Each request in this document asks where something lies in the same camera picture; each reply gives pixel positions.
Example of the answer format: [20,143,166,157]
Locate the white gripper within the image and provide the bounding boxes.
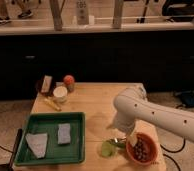
[108,112,138,149]

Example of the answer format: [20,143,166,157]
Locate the green pepper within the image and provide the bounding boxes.
[100,141,116,158]

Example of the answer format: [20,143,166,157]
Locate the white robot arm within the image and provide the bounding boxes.
[110,85,194,143]

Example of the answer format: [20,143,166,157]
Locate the white plastic cup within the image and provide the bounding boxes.
[53,86,68,102]

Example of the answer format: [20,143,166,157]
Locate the red ball on cup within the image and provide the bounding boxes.
[63,75,75,92]

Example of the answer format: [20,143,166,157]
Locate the orange bowl with beads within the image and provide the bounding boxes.
[125,132,158,166]

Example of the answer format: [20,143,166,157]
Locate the blue grey sponge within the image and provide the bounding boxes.
[58,123,71,144]

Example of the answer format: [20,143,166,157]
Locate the black bag on floor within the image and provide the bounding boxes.
[174,91,194,108]

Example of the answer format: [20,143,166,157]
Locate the green plastic tray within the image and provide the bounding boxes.
[15,112,85,166]

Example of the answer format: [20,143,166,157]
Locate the yellow banana toy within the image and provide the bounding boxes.
[44,98,61,111]

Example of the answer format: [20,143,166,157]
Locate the grey cloth piece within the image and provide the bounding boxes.
[26,133,48,158]

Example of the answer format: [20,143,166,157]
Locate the black cable on floor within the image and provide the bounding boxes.
[159,137,187,171]

